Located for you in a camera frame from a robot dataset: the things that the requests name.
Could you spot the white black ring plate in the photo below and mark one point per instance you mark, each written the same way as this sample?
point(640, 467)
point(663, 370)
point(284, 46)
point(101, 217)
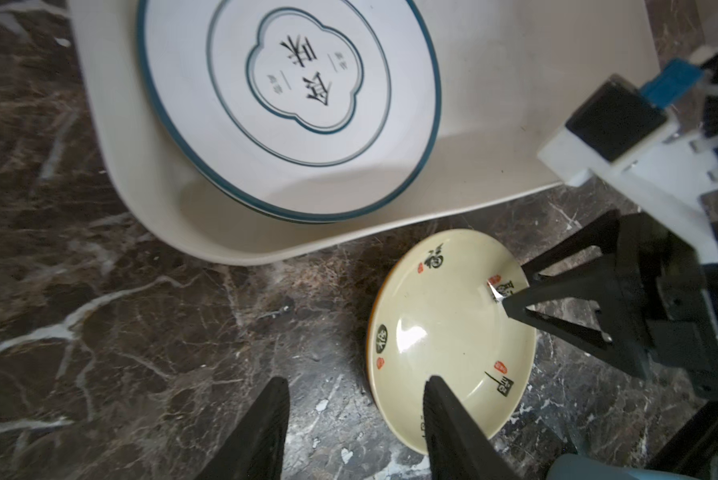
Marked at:
point(307, 111)

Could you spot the blue mug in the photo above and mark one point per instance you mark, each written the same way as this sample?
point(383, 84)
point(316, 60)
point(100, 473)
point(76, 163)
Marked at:
point(576, 467)

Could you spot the white plastic bin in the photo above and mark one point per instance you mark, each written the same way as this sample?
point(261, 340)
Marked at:
point(511, 72)

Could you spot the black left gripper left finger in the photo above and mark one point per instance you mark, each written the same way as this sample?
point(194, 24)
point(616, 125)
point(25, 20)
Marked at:
point(255, 448)

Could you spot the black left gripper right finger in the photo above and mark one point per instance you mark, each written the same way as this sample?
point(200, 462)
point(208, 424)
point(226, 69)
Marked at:
point(457, 448)

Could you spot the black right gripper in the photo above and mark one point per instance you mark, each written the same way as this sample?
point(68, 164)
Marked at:
point(655, 297)

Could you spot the yellow plate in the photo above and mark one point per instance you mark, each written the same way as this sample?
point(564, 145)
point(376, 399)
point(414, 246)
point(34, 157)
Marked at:
point(436, 315)

